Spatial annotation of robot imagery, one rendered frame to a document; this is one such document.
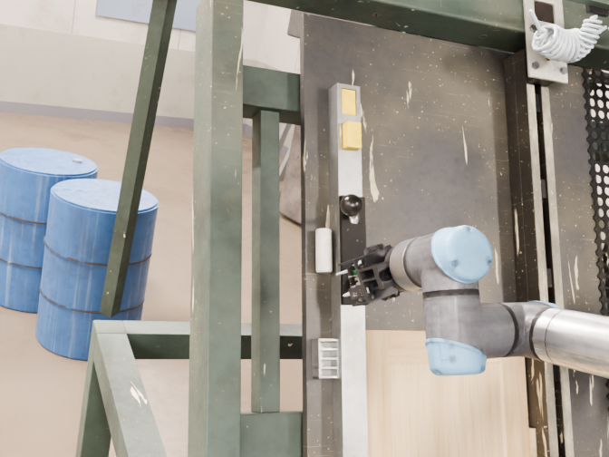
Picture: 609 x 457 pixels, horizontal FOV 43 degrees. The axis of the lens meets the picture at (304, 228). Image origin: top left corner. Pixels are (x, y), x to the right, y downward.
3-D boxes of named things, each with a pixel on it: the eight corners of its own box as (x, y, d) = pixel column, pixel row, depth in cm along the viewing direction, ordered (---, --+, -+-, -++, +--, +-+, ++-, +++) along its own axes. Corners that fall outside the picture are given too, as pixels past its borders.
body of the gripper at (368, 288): (335, 262, 122) (372, 251, 112) (380, 247, 126) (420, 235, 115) (351, 308, 122) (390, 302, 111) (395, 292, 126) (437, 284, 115)
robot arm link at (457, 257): (449, 287, 97) (444, 220, 99) (404, 296, 107) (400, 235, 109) (500, 286, 101) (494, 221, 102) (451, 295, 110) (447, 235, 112)
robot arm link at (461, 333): (520, 371, 102) (512, 287, 104) (453, 376, 97) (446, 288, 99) (479, 372, 109) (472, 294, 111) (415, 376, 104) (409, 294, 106)
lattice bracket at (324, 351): (312, 378, 139) (318, 378, 136) (311, 339, 140) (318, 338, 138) (332, 378, 141) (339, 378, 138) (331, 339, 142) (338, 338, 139)
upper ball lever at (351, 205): (343, 228, 143) (339, 214, 130) (343, 209, 144) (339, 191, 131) (364, 228, 143) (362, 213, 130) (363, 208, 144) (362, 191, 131)
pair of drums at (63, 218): (90, 272, 468) (105, 149, 445) (153, 356, 386) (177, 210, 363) (-24, 276, 432) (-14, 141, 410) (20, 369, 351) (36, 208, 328)
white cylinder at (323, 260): (313, 230, 144) (313, 273, 143) (319, 227, 141) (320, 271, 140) (327, 231, 145) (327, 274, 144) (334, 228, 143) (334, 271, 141)
